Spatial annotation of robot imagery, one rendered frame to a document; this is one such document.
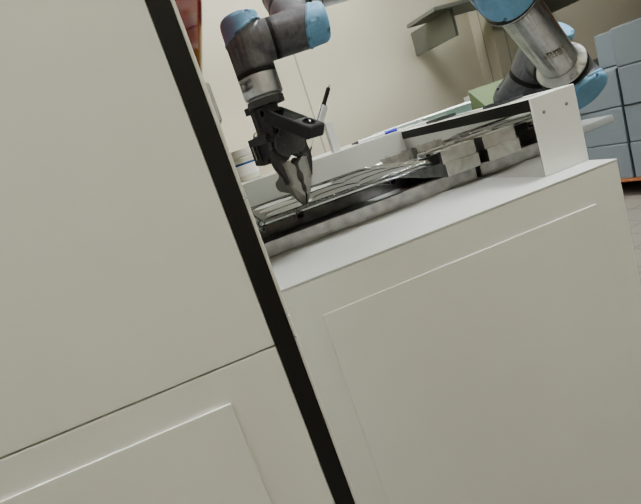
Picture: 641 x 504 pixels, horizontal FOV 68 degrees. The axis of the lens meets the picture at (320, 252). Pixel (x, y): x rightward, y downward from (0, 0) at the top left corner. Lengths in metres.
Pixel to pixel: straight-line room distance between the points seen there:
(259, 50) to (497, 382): 0.72
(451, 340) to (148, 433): 0.49
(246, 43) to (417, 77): 4.18
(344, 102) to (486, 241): 3.87
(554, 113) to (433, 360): 0.48
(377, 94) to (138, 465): 4.44
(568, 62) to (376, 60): 3.65
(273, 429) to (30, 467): 0.24
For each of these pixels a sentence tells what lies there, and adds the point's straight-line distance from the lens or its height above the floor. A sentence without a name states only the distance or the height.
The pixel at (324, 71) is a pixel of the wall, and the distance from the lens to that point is 4.59.
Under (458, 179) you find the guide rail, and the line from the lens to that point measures 1.09.
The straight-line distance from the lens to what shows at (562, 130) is 0.97.
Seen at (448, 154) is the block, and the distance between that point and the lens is 1.05.
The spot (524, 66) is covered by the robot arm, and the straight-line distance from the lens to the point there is 1.47.
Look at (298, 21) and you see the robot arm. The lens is 0.95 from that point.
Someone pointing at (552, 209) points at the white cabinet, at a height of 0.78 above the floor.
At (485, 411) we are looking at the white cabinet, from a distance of 0.90.
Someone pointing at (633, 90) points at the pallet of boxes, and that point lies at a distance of 3.68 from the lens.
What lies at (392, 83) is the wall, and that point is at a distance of 4.89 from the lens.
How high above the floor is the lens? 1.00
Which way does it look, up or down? 12 degrees down
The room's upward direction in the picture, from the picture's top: 19 degrees counter-clockwise
